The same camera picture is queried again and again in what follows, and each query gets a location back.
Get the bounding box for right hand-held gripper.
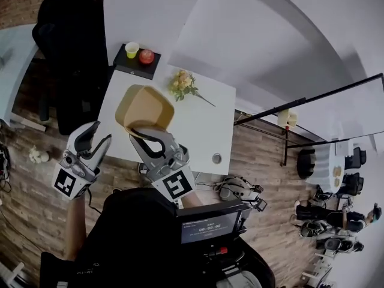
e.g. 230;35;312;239
128;127;197;204

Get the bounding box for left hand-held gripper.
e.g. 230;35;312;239
52;121;113;201

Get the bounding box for person's right forearm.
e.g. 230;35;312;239
179;190;205;209

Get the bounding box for person's left forearm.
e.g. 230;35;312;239
64;190;88;262

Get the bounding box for small white flower bunch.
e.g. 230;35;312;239
28;144;51;164

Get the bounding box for yellow flower bouquet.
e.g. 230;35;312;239
167;69;217;108

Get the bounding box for black box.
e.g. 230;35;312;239
113;43;162;81

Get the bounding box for red apple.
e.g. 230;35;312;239
138;49;155;65

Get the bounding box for black office chair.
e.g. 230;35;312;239
31;0;116;136

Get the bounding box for yellow-green cup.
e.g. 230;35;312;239
124;41;140;60

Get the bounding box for person's black clothing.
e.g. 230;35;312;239
40;187;275;288

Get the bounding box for black chest-mounted screen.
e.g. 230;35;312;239
176;199;251;246

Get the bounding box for spare grey gripper device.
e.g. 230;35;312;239
213;175;268;213

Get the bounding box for white desk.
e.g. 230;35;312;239
0;25;42;123

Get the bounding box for pale yellow clamp block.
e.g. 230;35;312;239
277;108;298;129

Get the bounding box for black round stool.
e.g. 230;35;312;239
296;148;318;180

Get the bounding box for round white side table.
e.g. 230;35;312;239
311;139;355;195

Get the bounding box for black cable bundle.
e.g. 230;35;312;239
0;141;13;193

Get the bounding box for black metal rack frame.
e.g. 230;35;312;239
233;73;384;167

